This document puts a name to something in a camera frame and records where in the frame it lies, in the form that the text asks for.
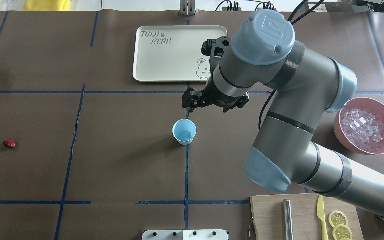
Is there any bamboo cutting board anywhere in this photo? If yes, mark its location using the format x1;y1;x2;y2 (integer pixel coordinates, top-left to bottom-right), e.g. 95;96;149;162
250;193;364;240

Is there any pile of clear ice cubes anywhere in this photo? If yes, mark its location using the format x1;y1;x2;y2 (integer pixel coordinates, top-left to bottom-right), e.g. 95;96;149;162
340;108;384;152

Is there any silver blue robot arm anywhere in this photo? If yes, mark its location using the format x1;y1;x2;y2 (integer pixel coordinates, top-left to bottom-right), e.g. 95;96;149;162
182;9;384;220

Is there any cream bear serving tray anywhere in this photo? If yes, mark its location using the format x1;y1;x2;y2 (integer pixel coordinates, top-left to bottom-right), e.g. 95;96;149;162
132;25;227;82

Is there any red strawberry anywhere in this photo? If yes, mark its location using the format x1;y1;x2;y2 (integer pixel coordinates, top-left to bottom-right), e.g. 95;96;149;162
3;138;16;148

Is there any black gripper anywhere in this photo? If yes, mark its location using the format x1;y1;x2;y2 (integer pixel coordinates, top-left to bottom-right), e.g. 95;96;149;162
182;88;250;113

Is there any steel muddler black tip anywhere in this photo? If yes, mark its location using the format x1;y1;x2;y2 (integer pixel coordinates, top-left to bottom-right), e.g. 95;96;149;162
282;199;294;240

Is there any clear ice cube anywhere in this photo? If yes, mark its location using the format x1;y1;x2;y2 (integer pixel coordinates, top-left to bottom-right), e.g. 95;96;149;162
184;132;193;140

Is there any light blue plastic cup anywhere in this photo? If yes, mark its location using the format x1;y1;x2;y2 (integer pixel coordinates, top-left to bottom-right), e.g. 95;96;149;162
172;119;197;145

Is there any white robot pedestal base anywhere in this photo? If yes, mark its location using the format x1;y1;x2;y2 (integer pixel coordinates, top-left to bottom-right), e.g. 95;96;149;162
141;229;230;240

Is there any aluminium frame post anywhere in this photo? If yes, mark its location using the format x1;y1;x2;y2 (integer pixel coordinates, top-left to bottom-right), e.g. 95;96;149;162
179;0;196;16

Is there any yellow plastic knife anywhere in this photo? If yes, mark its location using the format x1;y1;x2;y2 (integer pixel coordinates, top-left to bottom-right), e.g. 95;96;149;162
316;195;329;240

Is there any pink bowl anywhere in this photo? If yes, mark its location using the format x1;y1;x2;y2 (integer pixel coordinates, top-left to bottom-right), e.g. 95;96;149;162
333;97;384;155

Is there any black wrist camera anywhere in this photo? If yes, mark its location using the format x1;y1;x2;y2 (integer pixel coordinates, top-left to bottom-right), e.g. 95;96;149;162
201;36;231;65

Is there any lemon slice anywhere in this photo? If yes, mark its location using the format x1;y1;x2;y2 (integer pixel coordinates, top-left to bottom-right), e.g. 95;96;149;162
332;224;353;240
327;210;348;228

